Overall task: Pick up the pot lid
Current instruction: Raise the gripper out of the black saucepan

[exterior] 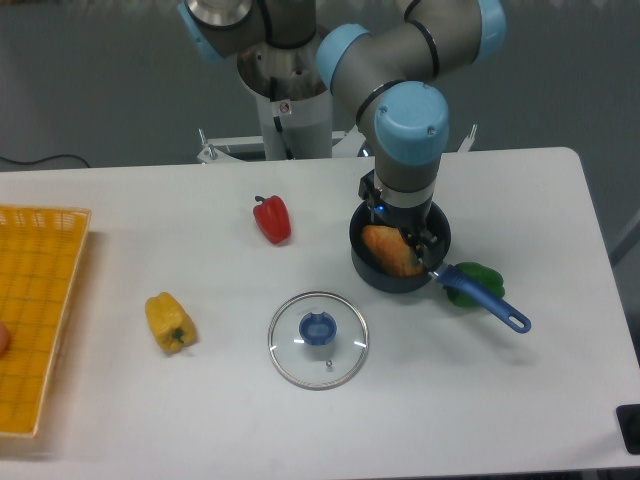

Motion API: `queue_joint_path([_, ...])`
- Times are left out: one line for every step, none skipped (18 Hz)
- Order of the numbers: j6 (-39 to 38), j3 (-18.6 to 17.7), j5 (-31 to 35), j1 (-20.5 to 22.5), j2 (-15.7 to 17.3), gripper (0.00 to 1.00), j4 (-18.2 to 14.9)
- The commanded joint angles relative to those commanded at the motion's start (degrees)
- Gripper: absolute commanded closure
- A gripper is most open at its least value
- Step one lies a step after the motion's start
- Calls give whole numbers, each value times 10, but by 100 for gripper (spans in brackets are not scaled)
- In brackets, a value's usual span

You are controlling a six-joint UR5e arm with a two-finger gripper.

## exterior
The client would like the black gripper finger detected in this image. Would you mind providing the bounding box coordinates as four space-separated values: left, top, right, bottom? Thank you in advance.
420 229 445 261
403 231 424 273

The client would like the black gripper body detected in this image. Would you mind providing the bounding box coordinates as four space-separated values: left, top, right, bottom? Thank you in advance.
358 170 434 234

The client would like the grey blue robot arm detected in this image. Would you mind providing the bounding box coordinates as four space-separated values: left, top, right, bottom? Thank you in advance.
178 1 506 253

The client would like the glass pot lid blue knob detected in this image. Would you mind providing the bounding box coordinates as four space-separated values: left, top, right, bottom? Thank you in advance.
267 291 369 391

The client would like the dark blue saucepan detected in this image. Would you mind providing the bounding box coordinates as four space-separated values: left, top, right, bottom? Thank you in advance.
349 204 531 334

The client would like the orange bread croissant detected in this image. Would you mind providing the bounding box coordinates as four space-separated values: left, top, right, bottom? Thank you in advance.
361 225 424 277

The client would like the green bell pepper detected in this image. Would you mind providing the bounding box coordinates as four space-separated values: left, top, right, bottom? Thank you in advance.
444 261 506 308

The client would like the red bell pepper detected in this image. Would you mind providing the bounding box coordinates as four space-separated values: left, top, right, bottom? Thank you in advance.
253 195 291 245

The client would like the yellow bell pepper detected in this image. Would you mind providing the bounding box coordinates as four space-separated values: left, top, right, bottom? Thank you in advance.
145 292 198 355

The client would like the black device at table edge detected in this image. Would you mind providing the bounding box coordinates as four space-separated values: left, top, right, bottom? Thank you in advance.
616 404 640 455

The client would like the yellow woven basket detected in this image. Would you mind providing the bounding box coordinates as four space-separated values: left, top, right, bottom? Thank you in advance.
1 205 92 438

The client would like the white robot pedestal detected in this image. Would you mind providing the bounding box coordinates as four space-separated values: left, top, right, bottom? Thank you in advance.
237 35 333 160

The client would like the black floor cable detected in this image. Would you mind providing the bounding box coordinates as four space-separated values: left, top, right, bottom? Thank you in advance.
0 154 92 168

